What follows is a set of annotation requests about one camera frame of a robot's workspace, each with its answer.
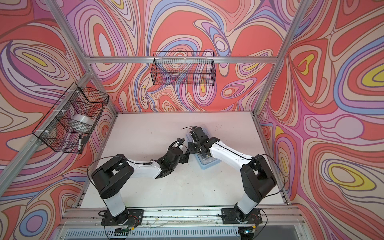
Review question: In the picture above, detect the black marker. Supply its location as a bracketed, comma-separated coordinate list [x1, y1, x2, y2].
[78, 135, 82, 153]

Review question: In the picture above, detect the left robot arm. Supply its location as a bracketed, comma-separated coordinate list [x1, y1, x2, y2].
[90, 139, 190, 226]

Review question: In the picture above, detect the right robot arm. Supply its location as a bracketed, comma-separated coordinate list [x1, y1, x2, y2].
[189, 126, 277, 226]

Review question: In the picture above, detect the wire basket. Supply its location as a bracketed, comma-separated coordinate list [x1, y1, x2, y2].
[151, 51, 216, 86]
[32, 83, 109, 154]

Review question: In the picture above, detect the silver tape roll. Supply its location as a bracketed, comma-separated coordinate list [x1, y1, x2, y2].
[72, 114, 94, 126]

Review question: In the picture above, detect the back wire basket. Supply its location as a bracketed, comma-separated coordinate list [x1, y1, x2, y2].
[151, 51, 216, 86]

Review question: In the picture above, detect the left wire basket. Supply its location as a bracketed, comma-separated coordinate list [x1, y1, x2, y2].
[32, 83, 109, 154]

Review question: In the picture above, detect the aluminium front rail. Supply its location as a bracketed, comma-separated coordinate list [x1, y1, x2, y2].
[53, 205, 314, 240]

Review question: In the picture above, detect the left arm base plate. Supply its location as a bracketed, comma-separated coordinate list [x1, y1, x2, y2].
[98, 209, 144, 227]

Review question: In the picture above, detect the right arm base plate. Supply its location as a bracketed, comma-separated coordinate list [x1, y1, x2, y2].
[218, 208, 263, 226]

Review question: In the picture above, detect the blue plastic tool box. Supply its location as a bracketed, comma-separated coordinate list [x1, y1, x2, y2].
[183, 126, 220, 170]

